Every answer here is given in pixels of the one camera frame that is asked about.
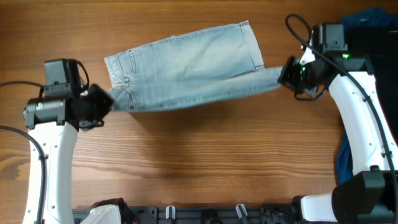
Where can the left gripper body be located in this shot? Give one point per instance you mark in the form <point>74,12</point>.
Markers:
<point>97,105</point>

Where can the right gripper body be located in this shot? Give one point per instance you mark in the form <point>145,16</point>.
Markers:
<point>299,79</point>

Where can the light blue denim shorts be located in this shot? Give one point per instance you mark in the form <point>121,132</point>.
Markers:
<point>181,71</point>

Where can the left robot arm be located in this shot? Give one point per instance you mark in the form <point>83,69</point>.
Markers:
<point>53,123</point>

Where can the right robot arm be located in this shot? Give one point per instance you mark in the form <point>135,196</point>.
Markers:
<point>370,196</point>

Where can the black t-shirt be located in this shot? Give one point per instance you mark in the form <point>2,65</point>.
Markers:
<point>380,45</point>

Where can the dark blue garment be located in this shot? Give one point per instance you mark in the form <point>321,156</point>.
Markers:
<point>374,17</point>

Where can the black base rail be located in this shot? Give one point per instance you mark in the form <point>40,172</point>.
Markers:
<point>264,214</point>

